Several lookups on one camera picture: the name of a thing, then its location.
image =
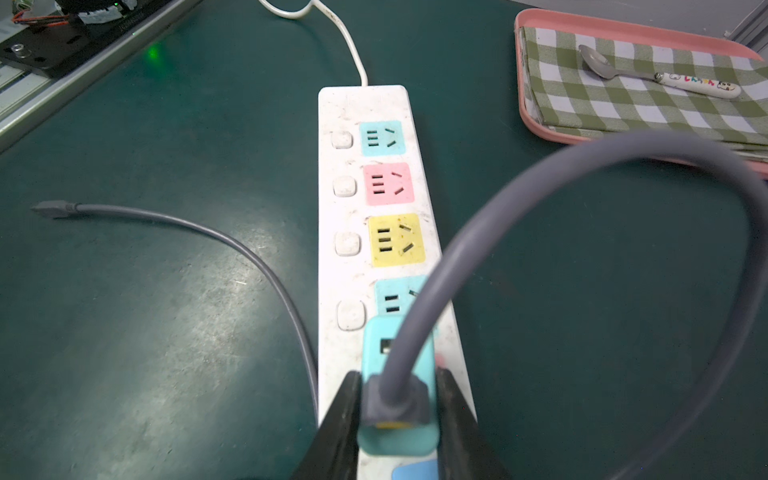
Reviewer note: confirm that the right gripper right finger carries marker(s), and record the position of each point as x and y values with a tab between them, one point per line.
463	452

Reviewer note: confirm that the pink tray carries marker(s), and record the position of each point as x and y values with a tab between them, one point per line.
621	31

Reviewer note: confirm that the spoon with white handle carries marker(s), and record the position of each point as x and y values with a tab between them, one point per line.
708	87

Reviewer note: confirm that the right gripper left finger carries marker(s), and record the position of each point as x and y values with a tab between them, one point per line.
333	453

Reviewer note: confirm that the aluminium front rail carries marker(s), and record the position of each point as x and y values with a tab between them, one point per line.
28	99

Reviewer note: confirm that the green checkered cloth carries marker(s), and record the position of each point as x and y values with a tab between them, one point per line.
565	96

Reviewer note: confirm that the teal USB charger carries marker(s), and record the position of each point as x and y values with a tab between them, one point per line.
397	419

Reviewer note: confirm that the white colourful power strip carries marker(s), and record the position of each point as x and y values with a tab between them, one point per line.
377	234

